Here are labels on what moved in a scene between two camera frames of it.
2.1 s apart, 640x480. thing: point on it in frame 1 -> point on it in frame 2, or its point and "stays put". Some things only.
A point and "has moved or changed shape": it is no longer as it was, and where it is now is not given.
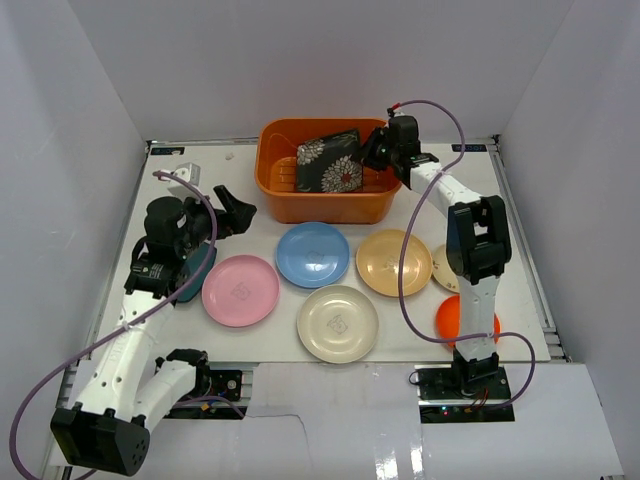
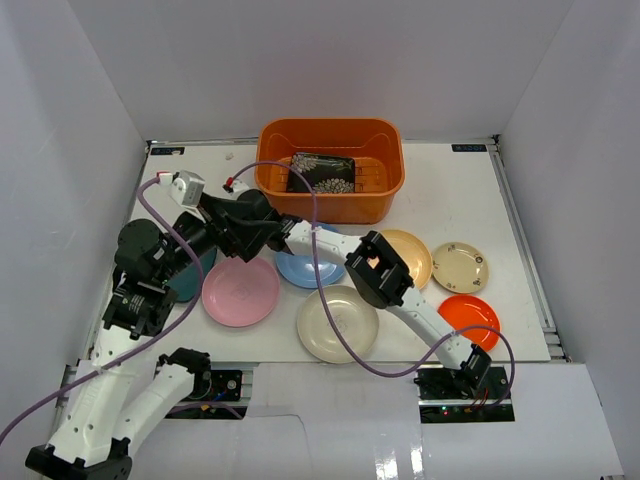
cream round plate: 337,324 stays put
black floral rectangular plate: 330,164 has moved or changed shape
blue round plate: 312,255 stays put
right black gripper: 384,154 -> 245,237
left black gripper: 220,216 stays put
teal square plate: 192,265 stays put
